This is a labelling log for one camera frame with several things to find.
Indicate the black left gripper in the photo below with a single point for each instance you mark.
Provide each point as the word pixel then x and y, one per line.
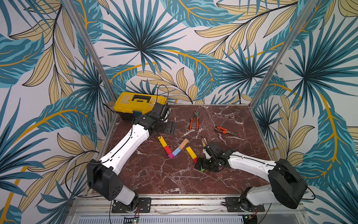
pixel 170 127

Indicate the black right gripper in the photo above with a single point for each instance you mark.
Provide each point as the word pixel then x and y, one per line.
pixel 203 162

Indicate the yellow short block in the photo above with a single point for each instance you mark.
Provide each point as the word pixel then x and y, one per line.
pixel 162 141

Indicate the yellow long block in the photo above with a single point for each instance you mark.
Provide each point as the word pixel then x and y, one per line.
pixel 191 153

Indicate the light blue block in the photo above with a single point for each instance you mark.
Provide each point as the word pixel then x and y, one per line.
pixel 176 152

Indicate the natural wood long block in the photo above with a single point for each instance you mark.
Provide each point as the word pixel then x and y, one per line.
pixel 204 142

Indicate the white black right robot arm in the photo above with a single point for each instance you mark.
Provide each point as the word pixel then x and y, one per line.
pixel 286 186

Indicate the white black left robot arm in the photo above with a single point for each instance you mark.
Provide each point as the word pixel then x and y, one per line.
pixel 102 175

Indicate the yellow black toolbox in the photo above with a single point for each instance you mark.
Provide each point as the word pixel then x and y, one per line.
pixel 131 105

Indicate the orange needle nose pliers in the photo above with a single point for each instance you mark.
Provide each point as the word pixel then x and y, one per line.
pixel 222 130

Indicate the orange groove joint pliers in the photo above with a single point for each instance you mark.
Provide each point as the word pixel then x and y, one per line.
pixel 196 119

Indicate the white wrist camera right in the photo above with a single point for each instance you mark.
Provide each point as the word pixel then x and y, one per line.
pixel 206 154

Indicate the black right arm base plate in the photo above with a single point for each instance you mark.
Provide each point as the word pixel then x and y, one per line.
pixel 238 204

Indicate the aluminium front rail frame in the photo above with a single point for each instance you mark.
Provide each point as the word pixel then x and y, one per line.
pixel 181 209

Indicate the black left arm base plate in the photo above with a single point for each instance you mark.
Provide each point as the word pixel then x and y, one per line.
pixel 139 204

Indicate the silver left corner post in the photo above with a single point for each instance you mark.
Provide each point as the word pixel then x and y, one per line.
pixel 74 15

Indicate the silver aluminium corner post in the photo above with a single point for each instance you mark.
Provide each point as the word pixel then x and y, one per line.
pixel 285 47

